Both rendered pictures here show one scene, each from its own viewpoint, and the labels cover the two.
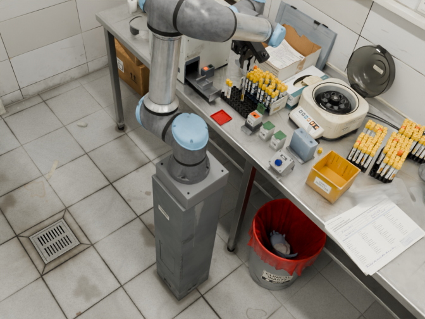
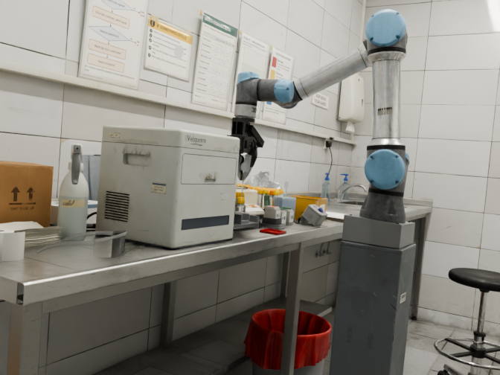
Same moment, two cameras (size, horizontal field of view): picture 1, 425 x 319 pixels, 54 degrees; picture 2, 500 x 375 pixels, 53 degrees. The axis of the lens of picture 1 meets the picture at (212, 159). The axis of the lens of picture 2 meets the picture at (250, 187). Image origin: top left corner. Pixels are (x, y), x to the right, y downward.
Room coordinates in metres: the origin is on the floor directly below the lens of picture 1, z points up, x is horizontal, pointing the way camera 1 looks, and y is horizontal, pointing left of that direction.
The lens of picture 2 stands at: (1.78, 1.61, 1.11)
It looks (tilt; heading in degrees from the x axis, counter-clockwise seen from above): 3 degrees down; 256
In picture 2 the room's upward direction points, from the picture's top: 5 degrees clockwise
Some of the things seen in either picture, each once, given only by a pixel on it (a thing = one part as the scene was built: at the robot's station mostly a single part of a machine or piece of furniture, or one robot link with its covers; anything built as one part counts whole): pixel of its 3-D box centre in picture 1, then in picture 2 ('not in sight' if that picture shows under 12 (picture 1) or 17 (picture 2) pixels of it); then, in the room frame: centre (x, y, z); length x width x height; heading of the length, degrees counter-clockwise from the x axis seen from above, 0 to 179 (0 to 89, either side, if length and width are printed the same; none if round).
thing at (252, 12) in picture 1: (241, 17); (277, 91); (1.30, -0.04, 1.35); 0.11 x 0.11 x 0.08; 56
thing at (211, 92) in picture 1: (200, 81); (233, 221); (1.44, 0.09, 0.92); 0.21 x 0.07 x 0.05; 46
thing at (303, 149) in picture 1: (303, 145); (284, 209); (1.14, -0.35, 0.92); 0.10 x 0.07 x 0.10; 38
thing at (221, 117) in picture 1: (221, 117); (272, 231); (1.28, -0.01, 0.88); 0.07 x 0.07 x 0.01; 46
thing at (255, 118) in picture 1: (254, 120); (271, 215); (1.25, -0.15, 0.92); 0.05 x 0.04 x 0.06; 136
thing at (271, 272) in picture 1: (280, 247); (283, 370); (1.06, -0.40, 0.22); 0.38 x 0.37 x 0.44; 46
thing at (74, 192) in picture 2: not in sight; (74, 192); (1.90, 0.29, 1.00); 0.09 x 0.08 x 0.24; 136
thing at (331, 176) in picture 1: (332, 176); (307, 208); (1.00, -0.46, 0.93); 0.13 x 0.13 x 0.10; 50
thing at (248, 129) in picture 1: (253, 125); (271, 222); (1.25, -0.15, 0.89); 0.09 x 0.05 x 0.04; 136
